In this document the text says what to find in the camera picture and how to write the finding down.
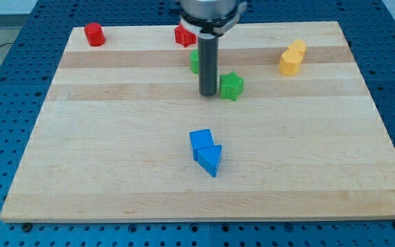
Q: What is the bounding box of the red star block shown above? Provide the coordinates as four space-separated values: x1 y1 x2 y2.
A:
174 24 197 47

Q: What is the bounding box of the red cylinder block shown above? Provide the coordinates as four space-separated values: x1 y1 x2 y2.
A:
84 23 106 47

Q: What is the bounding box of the wooden board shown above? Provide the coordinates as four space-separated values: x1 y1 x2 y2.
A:
0 21 395 223

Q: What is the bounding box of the white clamp tool mount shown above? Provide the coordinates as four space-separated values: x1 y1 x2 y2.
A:
180 1 248 38

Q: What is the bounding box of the blue cube block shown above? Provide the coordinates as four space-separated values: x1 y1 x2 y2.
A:
189 129 214 161

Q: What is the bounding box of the yellow heart block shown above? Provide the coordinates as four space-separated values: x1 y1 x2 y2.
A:
287 39 307 58

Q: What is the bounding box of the green star block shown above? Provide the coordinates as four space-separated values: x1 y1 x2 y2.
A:
219 71 244 101

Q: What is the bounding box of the yellow hexagon block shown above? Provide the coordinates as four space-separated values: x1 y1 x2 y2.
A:
278 50 303 76

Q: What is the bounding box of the blue triangle block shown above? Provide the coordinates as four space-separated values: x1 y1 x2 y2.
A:
197 145 222 177

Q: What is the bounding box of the green round block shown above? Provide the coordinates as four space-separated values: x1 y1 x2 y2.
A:
189 49 199 74

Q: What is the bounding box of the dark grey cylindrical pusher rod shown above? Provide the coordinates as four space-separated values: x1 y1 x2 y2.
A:
198 38 218 97

